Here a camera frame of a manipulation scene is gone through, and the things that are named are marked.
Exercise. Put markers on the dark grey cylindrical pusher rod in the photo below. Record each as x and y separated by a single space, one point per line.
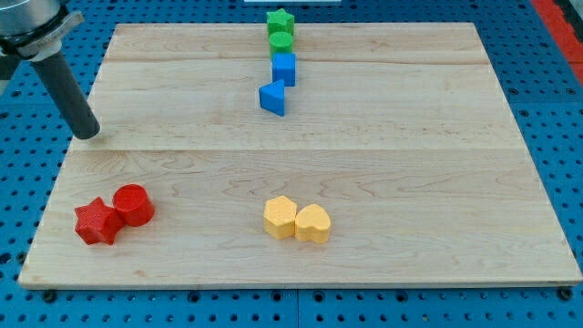
61 85

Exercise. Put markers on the wooden board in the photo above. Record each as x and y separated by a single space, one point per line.
400 131

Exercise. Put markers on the red star block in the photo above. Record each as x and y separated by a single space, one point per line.
97 222

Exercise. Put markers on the blue triangle block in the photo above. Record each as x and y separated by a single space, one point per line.
272 97

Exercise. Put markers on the red cylinder block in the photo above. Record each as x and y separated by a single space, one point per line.
133 205

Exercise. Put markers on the blue cube block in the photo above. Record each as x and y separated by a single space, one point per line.
283 67

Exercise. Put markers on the green star block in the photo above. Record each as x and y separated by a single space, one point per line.
280 21

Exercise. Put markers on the yellow hexagon block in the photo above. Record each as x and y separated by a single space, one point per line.
279 217

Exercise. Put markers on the yellow heart block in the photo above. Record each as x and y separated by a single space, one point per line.
312 223

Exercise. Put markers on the green cylinder block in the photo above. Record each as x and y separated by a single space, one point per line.
280 43

